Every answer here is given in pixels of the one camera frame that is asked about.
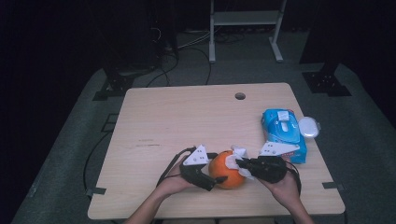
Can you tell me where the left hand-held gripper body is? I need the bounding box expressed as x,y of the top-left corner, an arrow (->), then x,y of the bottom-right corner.
179,144 -> 219,192

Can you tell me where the right hand-held gripper cable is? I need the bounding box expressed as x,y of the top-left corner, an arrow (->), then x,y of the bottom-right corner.
284,161 -> 303,201

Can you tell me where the black tape strip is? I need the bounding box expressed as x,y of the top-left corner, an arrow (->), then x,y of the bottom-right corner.
85,186 -> 107,197
321,181 -> 346,191

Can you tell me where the person's right hand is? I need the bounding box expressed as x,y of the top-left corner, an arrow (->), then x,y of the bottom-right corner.
261,154 -> 302,210

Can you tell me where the left hand-held gripper cable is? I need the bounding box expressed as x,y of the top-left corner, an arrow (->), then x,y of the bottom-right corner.
156,147 -> 198,188

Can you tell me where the blue wet wipes pack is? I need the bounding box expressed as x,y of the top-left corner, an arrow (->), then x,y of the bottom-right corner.
261,107 -> 322,165

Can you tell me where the black floor cable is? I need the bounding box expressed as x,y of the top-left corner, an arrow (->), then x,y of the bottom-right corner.
186,46 -> 213,86
146,50 -> 180,89
82,130 -> 110,191

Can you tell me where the white floor cable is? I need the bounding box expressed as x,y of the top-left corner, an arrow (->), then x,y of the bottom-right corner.
177,29 -> 213,50

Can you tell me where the white wet wipe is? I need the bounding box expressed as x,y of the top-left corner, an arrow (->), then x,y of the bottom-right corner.
224,144 -> 255,181

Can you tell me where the orange plush toy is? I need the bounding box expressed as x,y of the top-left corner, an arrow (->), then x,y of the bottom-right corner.
207,149 -> 248,190

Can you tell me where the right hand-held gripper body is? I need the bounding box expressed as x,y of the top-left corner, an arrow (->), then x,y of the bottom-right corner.
247,140 -> 301,184

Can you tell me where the white metal stand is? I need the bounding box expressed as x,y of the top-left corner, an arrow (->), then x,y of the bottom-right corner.
208,0 -> 288,64

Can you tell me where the hand-held gripper cable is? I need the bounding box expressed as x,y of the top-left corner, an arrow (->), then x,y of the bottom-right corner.
284,161 -> 303,201
156,147 -> 198,188

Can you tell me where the person's left hand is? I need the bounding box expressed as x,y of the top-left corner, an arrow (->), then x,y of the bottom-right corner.
156,159 -> 196,199

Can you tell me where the black stand base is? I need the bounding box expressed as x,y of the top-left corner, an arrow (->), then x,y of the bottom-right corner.
302,62 -> 353,98
92,66 -> 135,102

